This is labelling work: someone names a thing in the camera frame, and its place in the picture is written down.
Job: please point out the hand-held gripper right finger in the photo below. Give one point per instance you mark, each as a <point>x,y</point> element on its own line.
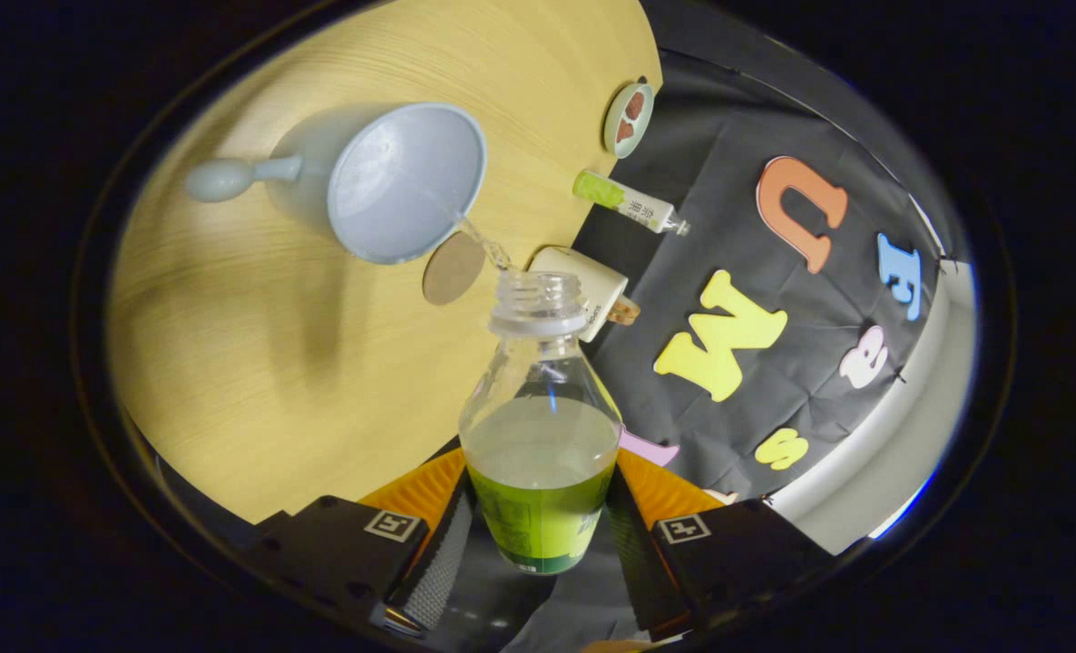
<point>642,571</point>

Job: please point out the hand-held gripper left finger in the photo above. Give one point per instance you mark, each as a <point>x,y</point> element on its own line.
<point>443,553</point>

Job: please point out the clear juice bottle green label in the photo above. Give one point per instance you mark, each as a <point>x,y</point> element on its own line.
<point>542,517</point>

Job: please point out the round brown coaster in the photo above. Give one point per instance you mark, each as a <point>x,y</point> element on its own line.
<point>454,269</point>

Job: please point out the pale blue cup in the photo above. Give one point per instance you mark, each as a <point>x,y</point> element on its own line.
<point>402,181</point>

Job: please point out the slim bottle white green label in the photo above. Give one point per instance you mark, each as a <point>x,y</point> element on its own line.
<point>629,201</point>

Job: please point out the wooden table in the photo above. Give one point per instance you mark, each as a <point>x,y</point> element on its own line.
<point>275,363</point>

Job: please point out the brown bread slice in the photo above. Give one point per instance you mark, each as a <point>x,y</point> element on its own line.
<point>624,310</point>

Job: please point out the white toaster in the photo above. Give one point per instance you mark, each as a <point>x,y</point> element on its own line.
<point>600,286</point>

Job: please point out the brown meat piece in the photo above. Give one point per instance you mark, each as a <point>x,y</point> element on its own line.
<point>634,105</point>
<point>627,131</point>

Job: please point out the pale green plate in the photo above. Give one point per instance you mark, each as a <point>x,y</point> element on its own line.
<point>612,127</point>

